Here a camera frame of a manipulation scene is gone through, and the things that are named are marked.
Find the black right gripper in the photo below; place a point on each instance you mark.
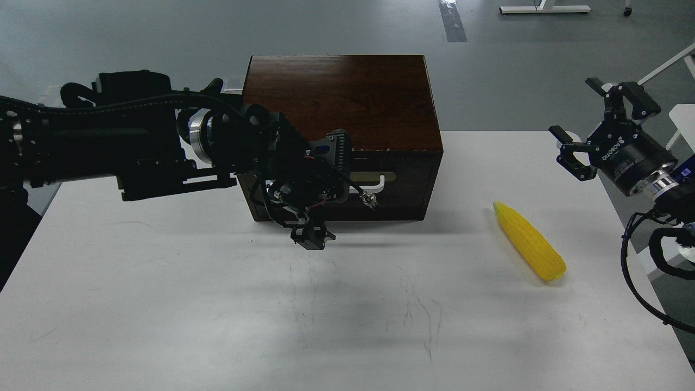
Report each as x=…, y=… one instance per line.
x=622, y=151

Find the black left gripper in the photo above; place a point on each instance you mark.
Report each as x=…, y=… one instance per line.
x=253, y=140

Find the wooden drawer with white handle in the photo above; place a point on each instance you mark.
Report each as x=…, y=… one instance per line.
x=409, y=182

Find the yellow corn cob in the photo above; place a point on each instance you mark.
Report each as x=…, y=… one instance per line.
x=530, y=243

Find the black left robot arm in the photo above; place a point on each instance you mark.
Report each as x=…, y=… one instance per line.
x=159, y=142

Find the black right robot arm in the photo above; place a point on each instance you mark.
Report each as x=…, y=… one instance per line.
x=673, y=209

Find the dark wooden drawer cabinet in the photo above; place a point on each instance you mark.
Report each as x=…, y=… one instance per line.
x=384, y=102

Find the white table leg base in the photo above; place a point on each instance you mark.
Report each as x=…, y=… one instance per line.
x=546, y=7

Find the grey floor tape strip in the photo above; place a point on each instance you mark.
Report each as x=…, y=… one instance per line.
x=452, y=22

